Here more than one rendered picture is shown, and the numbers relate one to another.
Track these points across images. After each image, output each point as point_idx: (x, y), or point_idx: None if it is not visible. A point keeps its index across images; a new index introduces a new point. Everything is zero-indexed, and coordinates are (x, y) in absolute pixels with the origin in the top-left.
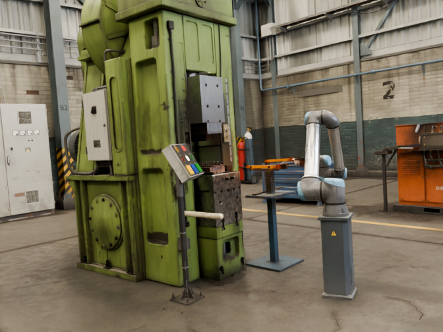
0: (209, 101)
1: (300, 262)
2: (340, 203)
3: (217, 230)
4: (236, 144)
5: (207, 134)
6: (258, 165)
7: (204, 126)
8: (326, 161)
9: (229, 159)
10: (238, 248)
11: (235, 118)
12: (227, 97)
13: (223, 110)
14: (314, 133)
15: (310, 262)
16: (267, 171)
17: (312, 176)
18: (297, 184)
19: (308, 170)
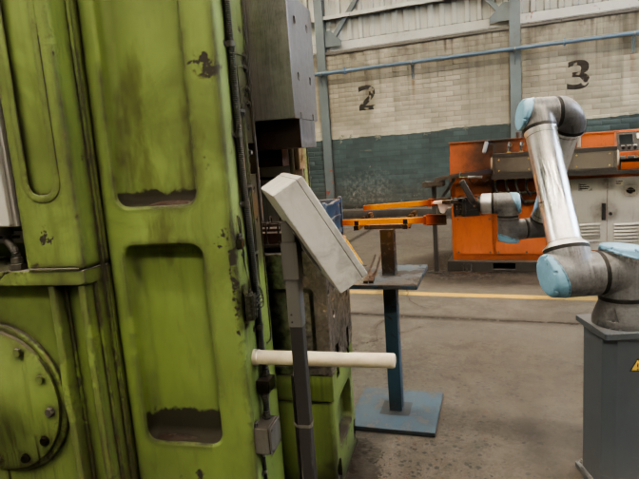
0: (300, 66)
1: (442, 401)
2: None
3: (334, 382)
4: (309, 174)
5: (284, 150)
6: (374, 219)
7: (293, 129)
8: (520, 205)
9: None
10: (348, 402)
11: None
12: None
13: (315, 93)
14: (555, 144)
15: (458, 398)
16: (385, 230)
17: (581, 241)
18: (550, 261)
19: (564, 228)
